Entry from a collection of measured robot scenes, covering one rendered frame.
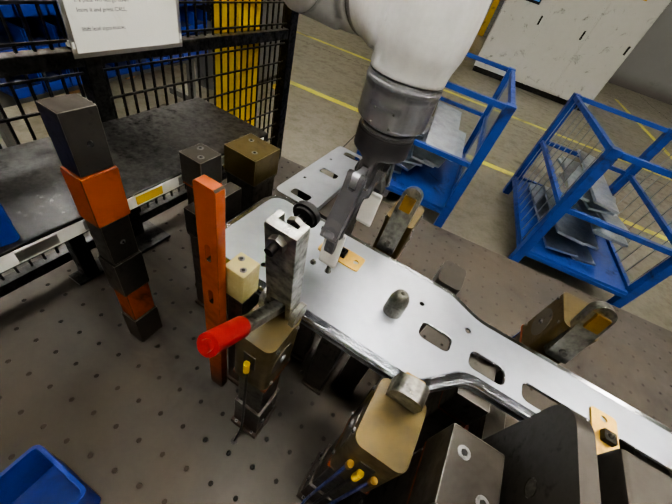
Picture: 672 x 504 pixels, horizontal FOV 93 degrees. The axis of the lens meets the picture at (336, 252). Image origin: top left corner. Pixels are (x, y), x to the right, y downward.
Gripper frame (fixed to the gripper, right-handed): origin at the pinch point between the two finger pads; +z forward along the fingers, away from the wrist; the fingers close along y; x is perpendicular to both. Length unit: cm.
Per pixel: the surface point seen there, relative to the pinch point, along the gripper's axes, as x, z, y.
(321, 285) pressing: 0.8, 4.6, 8.4
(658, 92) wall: 424, 85, -1440
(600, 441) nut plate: 45.8, 4.3, 6.1
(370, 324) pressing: 10.7, 4.6, 9.8
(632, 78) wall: 332, 74, -1429
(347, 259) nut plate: 1.5, 4.3, 0.5
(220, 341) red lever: 0.8, -10.0, 30.5
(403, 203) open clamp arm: 4.9, -4.5, -10.2
